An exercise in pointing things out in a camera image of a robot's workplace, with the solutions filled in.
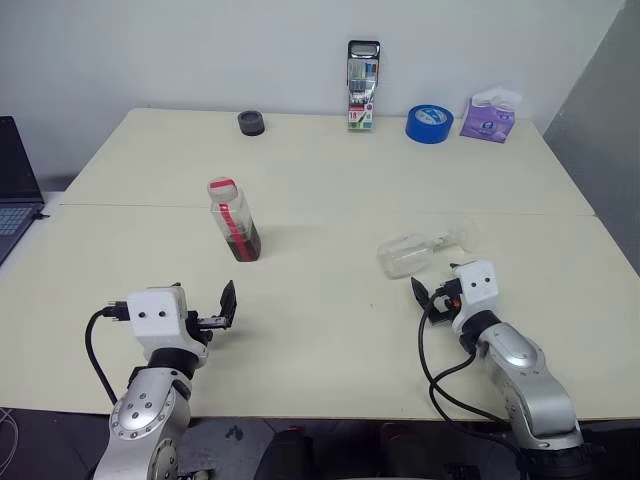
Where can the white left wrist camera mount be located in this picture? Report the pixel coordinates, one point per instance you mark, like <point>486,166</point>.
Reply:
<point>155,310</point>

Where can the purple tissue pack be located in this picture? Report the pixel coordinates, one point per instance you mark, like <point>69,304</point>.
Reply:
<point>487,122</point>

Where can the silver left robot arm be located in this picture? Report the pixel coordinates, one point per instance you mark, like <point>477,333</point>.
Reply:
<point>140,400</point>

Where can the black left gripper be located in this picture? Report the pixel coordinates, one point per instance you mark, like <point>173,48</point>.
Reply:
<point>210,323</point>

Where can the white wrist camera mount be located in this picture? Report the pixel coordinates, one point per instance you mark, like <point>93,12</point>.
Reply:
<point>155,310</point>
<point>477,285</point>

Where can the clear wine glass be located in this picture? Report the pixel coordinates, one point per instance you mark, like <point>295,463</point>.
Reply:
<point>405,255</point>

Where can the white red-striped bottle cap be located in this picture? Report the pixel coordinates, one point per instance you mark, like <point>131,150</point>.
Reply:
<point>222,188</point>

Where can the blue tape roll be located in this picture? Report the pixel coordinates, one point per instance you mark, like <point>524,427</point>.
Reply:
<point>425,127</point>

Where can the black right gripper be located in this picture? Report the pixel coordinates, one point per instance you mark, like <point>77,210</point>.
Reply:
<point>444,306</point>

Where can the black round container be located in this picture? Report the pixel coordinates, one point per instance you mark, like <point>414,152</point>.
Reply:
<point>251,123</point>

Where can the plastic bottle with red liquid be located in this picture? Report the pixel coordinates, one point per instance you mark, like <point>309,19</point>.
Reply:
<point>242,237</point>

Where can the dark grey laptop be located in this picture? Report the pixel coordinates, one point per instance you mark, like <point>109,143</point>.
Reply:
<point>17,175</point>

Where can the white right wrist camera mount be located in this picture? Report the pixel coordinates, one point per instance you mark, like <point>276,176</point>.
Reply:
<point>477,285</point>

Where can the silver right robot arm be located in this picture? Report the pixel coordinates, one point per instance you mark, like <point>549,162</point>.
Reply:
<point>515,350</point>

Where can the marker pen pack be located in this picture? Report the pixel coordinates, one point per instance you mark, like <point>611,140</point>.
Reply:
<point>362,95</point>

